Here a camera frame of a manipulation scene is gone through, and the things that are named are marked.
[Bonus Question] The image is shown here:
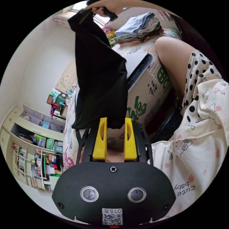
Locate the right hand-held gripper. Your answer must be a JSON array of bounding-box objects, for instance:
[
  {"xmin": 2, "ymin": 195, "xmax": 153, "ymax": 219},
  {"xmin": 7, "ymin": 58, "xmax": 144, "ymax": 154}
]
[{"xmin": 78, "ymin": 8, "xmax": 119, "ymax": 25}]

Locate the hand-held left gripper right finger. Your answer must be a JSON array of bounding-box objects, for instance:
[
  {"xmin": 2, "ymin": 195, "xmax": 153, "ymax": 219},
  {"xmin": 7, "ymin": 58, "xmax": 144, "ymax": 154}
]
[{"xmin": 124, "ymin": 118, "xmax": 138, "ymax": 161}]

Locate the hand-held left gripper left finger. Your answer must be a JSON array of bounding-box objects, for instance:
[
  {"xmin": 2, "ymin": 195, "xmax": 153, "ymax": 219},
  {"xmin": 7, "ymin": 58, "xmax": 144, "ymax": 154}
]
[{"xmin": 92, "ymin": 117, "xmax": 108, "ymax": 160}]

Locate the black short sleeve shirt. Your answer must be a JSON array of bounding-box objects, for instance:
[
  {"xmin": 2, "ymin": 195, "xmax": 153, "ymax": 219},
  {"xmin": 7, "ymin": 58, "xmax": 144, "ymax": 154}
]
[{"xmin": 68, "ymin": 9, "xmax": 128, "ymax": 130}]

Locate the person's right hand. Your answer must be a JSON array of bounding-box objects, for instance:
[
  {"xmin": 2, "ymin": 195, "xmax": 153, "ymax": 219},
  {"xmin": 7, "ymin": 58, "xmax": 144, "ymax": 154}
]
[{"xmin": 83, "ymin": 0, "xmax": 126, "ymax": 17}]

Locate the pile of clothes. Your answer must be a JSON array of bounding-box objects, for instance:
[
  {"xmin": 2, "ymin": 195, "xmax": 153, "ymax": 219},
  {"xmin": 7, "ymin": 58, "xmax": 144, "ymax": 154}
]
[{"xmin": 114, "ymin": 12, "xmax": 163, "ymax": 47}]

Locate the bed with printed mat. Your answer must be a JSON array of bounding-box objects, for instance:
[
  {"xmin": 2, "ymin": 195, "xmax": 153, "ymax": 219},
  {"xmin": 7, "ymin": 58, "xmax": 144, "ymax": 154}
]
[{"xmin": 62, "ymin": 7, "xmax": 181, "ymax": 170}]

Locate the cluttered small table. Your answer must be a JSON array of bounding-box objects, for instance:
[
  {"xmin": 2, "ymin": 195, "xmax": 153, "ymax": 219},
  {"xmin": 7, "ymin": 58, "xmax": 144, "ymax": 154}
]
[{"xmin": 46, "ymin": 88, "xmax": 72, "ymax": 120}]

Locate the grey flat folding board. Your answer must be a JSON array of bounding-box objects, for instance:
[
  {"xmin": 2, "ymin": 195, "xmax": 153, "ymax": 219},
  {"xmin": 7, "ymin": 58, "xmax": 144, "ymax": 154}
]
[{"xmin": 125, "ymin": 52, "xmax": 153, "ymax": 90}]

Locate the person's body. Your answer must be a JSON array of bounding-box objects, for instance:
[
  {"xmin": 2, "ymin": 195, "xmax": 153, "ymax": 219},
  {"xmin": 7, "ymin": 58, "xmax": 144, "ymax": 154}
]
[{"xmin": 151, "ymin": 36, "xmax": 229, "ymax": 221}]

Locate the cream bookshelf cupboard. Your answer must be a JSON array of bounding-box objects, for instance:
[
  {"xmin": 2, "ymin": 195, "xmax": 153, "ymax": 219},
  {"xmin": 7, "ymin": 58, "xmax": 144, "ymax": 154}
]
[{"xmin": 0, "ymin": 104, "xmax": 65, "ymax": 192}]

